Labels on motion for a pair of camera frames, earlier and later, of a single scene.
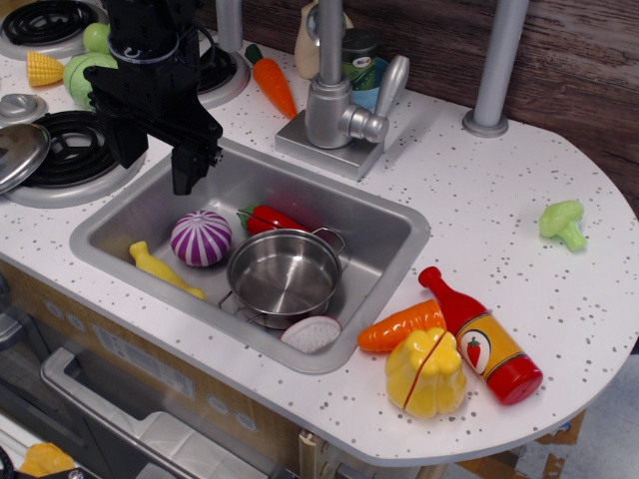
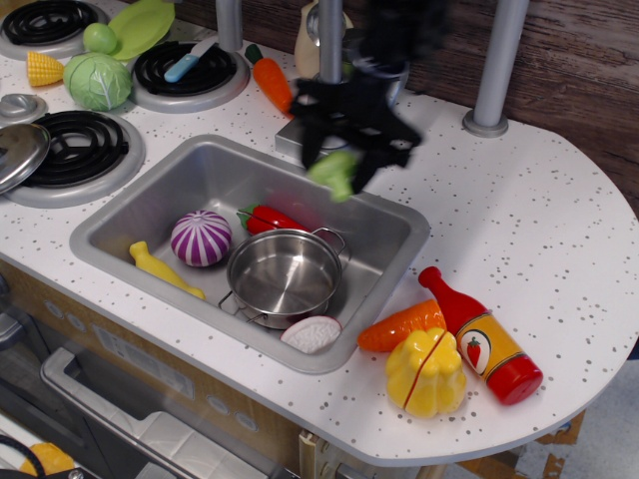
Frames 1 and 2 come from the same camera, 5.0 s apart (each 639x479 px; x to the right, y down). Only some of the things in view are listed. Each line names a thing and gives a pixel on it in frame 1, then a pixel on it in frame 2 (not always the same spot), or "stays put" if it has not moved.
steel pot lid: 23,151 stays put
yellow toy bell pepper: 423,373 stays put
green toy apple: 96,37 stays put
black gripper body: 155,78 -> 360,100
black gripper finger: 191,164 -> 389,152
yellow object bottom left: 44,458 stays put
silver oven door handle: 170,444 stays put
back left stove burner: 47,26 stays put
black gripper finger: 126,143 -> 312,141
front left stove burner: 79,169 stays put
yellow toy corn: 43,70 stays put
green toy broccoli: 563,219 -> 336,172
